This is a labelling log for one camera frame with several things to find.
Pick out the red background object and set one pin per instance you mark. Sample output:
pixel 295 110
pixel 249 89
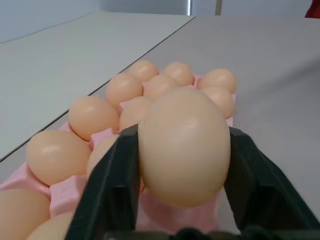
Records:
pixel 313 8

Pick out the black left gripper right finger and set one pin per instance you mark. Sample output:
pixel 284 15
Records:
pixel 257 190

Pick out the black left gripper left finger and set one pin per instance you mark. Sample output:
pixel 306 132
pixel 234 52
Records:
pixel 112 180

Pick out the pink egg carton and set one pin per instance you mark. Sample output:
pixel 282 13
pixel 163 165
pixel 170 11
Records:
pixel 62 195

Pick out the large beige egg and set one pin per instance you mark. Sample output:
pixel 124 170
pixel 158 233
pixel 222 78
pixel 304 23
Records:
pixel 185 150

